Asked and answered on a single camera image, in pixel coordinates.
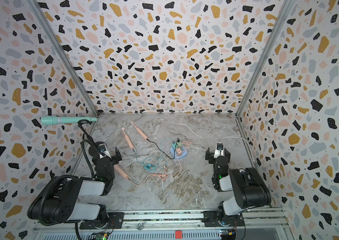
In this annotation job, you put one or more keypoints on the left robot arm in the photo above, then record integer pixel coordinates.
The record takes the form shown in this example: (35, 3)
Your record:
(58, 202)

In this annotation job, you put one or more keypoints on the pink toothbrush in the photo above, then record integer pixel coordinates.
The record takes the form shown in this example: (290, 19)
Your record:
(128, 140)
(144, 136)
(121, 172)

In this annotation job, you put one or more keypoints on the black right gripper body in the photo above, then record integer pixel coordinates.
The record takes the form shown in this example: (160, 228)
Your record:
(215, 161)

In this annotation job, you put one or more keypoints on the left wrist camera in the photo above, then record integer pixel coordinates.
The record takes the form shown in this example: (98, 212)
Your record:
(102, 147)

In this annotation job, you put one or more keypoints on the pink charger cube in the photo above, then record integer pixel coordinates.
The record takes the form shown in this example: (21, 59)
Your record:
(178, 151)

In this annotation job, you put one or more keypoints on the red button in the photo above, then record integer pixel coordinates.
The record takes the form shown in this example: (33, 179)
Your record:
(178, 234)

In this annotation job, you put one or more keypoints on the metal base rail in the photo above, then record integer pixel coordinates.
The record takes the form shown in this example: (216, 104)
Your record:
(253, 224)

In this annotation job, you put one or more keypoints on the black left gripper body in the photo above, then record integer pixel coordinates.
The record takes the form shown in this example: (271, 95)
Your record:
(115, 161)

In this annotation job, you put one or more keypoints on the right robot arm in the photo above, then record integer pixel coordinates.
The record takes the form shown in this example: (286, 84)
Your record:
(249, 190)

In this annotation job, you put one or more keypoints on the blue power strip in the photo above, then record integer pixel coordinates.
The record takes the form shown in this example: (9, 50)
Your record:
(184, 154)

